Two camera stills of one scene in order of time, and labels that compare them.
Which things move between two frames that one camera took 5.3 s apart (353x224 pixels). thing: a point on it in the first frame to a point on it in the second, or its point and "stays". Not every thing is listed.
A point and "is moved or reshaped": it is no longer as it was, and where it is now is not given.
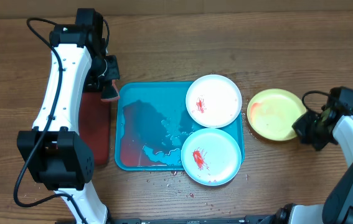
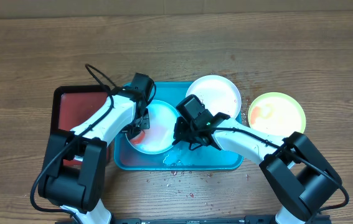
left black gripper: (114, 74) to (144, 124)
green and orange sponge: (109, 93) is moved or reshaped
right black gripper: (298, 129) to (183, 136)
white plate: (213, 101) stays
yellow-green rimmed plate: (272, 113) stays
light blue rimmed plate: (211, 157) to (160, 136)
